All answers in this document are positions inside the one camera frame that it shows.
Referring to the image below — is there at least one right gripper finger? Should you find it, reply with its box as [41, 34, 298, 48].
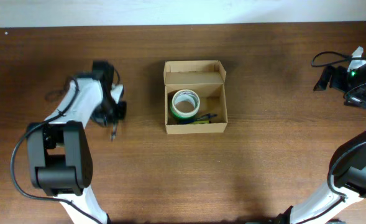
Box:
[344, 83, 366, 109]
[313, 65, 336, 91]

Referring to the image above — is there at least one black pen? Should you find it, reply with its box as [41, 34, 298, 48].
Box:
[111, 122, 118, 141]

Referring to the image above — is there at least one green tape roll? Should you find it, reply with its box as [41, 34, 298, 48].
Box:
[170, 106, 199, 121]

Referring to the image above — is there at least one cream masking tape roll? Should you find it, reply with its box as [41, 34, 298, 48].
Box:
[171, 90, 201, 112]

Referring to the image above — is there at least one yellow and black glue stick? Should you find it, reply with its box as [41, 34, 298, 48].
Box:
[189, 120, 212, 124]

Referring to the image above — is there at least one blue pen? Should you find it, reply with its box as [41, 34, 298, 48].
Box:
[178, 113, 217, 124]

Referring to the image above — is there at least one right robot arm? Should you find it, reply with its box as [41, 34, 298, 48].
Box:
[272, 47, 366, 223]

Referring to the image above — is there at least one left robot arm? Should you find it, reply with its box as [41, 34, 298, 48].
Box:
[24, 60, 127, 223]

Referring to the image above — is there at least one open cardboard box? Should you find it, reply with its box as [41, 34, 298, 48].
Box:
[163, 60, 228, 134]

